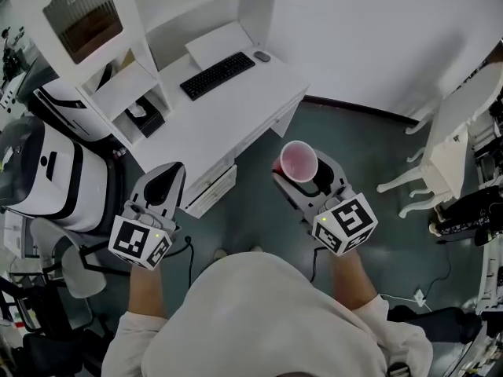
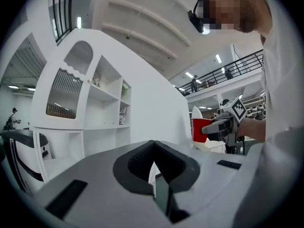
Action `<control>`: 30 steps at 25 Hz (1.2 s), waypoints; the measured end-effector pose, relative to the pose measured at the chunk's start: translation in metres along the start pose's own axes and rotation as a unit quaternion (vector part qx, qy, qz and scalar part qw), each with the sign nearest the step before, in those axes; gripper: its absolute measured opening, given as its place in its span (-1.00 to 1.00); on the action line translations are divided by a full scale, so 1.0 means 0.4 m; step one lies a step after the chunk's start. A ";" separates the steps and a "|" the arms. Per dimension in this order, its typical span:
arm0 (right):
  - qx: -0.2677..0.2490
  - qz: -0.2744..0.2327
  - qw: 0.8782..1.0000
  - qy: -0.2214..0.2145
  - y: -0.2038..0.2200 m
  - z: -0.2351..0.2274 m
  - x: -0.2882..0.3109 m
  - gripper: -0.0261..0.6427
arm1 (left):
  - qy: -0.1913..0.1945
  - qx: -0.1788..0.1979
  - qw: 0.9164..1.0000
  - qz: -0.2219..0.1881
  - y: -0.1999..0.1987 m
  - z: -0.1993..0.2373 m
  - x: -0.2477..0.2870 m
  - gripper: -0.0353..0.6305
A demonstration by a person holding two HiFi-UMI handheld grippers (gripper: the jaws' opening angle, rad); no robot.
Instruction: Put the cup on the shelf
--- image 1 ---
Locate white ornate side table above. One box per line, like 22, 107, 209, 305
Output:
376, 60, 503, 220

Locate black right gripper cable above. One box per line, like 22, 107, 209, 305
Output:
309, 247, 322, 284

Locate person's left forearm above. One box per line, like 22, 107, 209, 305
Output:
127, 262, 168, 322

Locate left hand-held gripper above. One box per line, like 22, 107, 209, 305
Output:
108, 161, 187, 271

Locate white flat board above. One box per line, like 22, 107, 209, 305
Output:
184, 21, 253, 72

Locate black keyboard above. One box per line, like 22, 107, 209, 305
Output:
179, 51, 257, 102

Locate black tissue box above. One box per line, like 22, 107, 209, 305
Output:
125, 96, 167, 139

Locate grey chair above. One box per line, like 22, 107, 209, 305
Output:
28, 217, 109, 300

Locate large white black machine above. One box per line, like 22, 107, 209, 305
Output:
0, 115, 112, 234

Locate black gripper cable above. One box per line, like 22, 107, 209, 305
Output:
183, 235, 196, 290
309, 247, 322, 284

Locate black floor cable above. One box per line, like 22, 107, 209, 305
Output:
423, 240, 453, 295

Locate black padded seat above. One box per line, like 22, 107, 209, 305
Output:
386, 306, 483, 346

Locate white black box machine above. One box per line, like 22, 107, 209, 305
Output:
32, 78, 112, 144

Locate red plastic cup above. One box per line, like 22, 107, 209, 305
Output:
272, 140, 319, 185

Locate person's white hooded top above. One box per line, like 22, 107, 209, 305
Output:
101, 251, 434, 377

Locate person's left hand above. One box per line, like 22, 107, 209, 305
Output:
121, 200, 176, 232

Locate person's right hand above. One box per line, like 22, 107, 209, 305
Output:
321, 182, 355, 212

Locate white desk with drawers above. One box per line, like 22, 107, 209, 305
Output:
131, 44, 311, 220

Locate white shelf unit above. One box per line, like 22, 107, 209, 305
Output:
0, 0, 281, 145

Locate person's right forearm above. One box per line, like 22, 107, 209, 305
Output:
329, 247, 380, 313

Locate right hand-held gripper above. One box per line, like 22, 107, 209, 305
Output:
274, 148, 379, 257

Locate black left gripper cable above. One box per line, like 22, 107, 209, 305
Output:
183, 235, 196, 290

